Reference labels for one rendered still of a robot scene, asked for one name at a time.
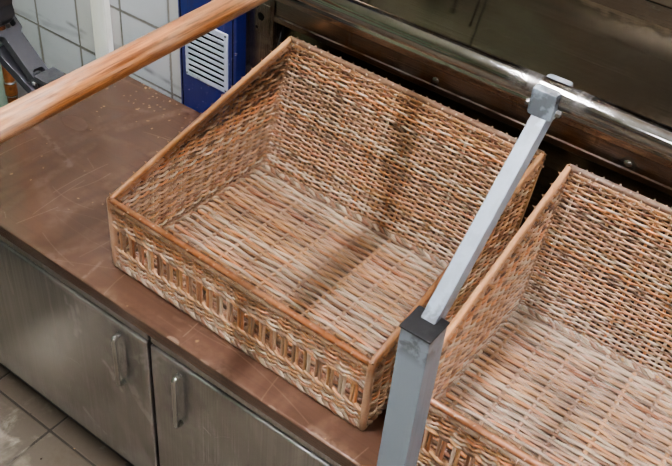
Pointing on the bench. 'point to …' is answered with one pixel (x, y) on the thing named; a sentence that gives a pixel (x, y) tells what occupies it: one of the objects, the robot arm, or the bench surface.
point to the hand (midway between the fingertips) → (72, 40)
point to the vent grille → (209, 59)
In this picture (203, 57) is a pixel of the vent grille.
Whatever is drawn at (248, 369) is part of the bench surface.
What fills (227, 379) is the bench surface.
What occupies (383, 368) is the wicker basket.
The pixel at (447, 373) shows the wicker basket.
